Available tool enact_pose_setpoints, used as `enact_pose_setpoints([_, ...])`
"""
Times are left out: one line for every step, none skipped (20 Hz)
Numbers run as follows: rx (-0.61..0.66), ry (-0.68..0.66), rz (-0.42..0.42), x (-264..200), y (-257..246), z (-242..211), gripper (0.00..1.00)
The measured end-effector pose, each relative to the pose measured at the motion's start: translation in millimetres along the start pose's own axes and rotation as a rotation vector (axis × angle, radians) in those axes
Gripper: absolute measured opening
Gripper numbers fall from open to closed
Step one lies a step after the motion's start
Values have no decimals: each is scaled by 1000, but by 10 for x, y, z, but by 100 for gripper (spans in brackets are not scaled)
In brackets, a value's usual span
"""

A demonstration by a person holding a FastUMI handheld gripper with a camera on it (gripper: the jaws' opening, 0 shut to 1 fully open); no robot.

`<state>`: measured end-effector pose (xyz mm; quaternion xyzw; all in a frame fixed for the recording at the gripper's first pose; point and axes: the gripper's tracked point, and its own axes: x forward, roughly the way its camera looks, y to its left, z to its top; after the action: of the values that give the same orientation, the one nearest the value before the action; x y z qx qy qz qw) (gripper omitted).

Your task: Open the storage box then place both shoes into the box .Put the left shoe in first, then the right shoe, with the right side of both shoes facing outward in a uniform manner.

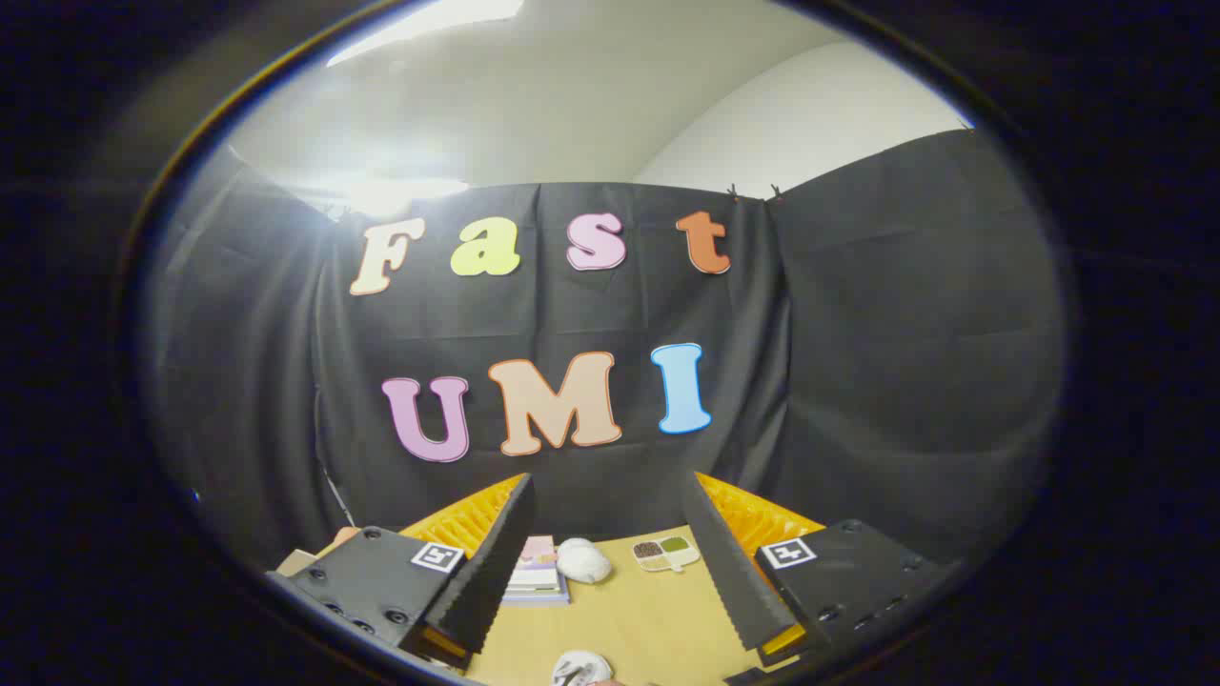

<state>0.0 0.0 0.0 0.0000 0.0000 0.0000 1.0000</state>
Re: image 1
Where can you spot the brown fabric storage box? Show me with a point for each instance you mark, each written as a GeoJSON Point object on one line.
{"type": "Point", "coordinates": [295, 562]}

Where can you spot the white green-edged book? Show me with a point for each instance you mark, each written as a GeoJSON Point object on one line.
{"type": "Point", "coordinates": [534, 579]}

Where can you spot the pink cover book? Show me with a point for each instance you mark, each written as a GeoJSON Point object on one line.
{"type": "Point", "coordinates": [538, 553]}

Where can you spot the white canvas shoe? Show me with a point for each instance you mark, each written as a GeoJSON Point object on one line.
{"type": "Point", "coordinates": [579, 667]}

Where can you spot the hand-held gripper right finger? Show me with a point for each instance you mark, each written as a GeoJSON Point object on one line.
{"type": "Point", "coordinates": [734, 581]}

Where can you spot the white fluffy plush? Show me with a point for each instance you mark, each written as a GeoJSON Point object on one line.
{"type": "Point", "coordinates": [583, 560]}

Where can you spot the white divided snack tray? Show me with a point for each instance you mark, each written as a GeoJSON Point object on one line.
{"type": "Point", "coordinates": [667, 553]}

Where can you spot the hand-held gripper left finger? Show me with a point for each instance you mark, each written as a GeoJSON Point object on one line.
{"type": "Point", "coordinates": [491, 581]}

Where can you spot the pale blue cover book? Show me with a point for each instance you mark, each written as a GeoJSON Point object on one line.
{"type": "Point", "coordinates": [534, 598]}

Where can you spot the black backdrop cloth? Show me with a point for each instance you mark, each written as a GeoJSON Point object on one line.
{"type": "Point", "coordinates": [858, 333]}

